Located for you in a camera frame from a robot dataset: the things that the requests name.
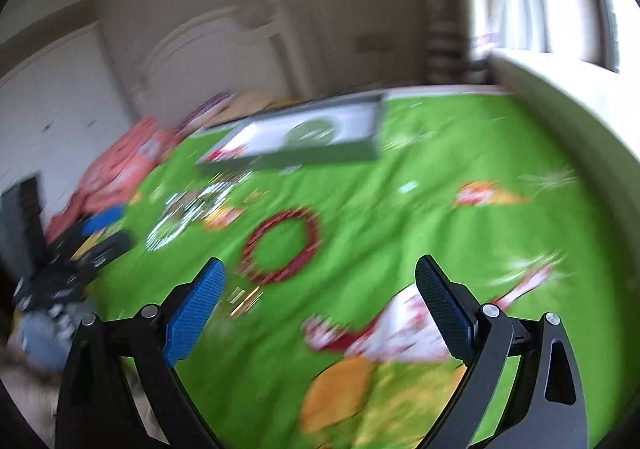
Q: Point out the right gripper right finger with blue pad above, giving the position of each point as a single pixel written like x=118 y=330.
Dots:
x=546 y=407

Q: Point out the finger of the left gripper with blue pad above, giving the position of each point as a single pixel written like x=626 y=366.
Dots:
x=100 y=253
x=100 y=221

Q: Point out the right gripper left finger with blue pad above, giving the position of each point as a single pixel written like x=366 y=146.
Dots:
x=96 y=408

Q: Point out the pale green jade bangle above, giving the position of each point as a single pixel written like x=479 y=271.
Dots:
x=310 y=134

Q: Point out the pink folded quilt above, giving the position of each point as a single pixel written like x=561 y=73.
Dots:
x=116 y=174

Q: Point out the white wardrobe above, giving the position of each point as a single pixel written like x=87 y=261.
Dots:
x=60 y=110

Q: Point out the green cartoon bed sheet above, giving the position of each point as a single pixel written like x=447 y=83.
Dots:
x=343 y=355

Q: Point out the patterned embroidered pillow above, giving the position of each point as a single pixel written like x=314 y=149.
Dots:
x=201 y=115

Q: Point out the yellow beige pillow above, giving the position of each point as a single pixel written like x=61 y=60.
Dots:
x=246 y=103

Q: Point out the grey shallow cardboard tray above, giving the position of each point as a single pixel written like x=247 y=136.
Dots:
x=258 y=142

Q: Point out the white bed headboard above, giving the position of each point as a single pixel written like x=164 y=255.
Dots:
x=215 y=52

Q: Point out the patterned window curtain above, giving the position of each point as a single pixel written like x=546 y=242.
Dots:
x=458 y=42

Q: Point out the wall power socket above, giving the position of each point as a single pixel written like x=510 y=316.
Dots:
x=373 y=42

